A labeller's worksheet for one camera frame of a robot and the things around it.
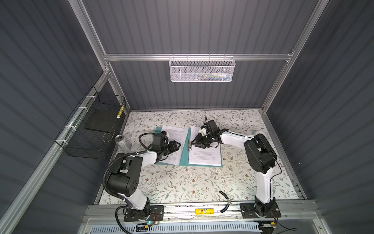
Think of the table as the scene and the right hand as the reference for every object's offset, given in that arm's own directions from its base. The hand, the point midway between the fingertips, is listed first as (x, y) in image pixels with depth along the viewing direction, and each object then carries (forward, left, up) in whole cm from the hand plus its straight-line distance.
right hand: (193, 144), depth 94 cm
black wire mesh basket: (-14, +54, +27) cm, 62 cm away
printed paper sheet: (-6, -11, -5) cm, 13 cm away
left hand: (0, +11, 0) cm, 11 cm away
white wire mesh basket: (+66, -8, +16) cm, 68 cm away
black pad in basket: (+2, +49, +24) cm, 54 cm away
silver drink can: (-3, +43, +5) cm, 43 cm away
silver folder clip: (+2, +3, -4) cm, 6 cm away
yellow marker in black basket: (+7, +41, +24) cm, 48 cm away
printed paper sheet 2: (+12, +13, -4) cm, 18 cm away
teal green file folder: (-7, +6, -4) cm, 10 cm away
